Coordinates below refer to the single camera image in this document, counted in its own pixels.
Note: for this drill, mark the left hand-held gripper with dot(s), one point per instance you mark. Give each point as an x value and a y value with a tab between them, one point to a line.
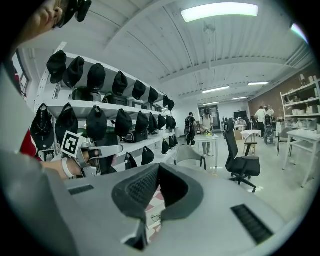
72	145

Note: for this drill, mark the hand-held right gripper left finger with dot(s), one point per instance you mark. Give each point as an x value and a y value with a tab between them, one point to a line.
100	212

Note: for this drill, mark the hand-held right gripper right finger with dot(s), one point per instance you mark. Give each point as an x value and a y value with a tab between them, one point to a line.
212	225

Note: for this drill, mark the person's left forearm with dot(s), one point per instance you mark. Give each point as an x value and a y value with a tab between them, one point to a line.
53	168

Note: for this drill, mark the person's left hand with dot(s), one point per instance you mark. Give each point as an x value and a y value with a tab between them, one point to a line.
90	157

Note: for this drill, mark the row of black backpacks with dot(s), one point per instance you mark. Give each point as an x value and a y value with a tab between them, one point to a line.
135	136

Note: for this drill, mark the pink checkered tablecloth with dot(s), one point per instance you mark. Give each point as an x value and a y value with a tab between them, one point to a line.
151	207

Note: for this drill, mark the white metal shelf rack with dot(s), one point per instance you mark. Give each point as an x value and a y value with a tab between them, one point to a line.
80	106

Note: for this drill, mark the black office chair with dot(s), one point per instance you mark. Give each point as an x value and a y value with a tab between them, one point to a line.
242	165

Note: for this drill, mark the row of black caps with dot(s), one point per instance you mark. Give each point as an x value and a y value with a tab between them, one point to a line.
96	77

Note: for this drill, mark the grey armchair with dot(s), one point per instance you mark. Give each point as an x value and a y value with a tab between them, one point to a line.
186	152

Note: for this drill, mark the white square table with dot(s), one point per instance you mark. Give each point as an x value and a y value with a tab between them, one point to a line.
207	137

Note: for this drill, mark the small yellow green toys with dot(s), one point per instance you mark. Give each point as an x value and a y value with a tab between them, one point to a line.
208	134

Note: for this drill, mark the wooden side table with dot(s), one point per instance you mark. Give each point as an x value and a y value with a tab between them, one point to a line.
248	132

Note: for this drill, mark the dark glass door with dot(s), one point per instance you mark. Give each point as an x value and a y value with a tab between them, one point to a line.
216	117

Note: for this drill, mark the grey side chair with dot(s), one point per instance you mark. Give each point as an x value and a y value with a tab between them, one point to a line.
283	133

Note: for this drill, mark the white long desk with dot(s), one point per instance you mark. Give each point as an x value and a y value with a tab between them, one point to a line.
302	133

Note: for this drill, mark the person's head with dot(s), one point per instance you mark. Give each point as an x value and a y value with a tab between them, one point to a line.
37	22

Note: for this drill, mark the white storage shelf unit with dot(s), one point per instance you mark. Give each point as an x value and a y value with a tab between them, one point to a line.
300	102

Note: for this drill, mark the ceiling light strips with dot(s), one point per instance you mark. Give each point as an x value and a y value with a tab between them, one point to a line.
220	12

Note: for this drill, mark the black wall screen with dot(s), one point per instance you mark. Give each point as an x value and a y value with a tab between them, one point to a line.
240	115

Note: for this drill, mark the black head-mounted camera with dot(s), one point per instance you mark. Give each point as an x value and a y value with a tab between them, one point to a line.
82	10

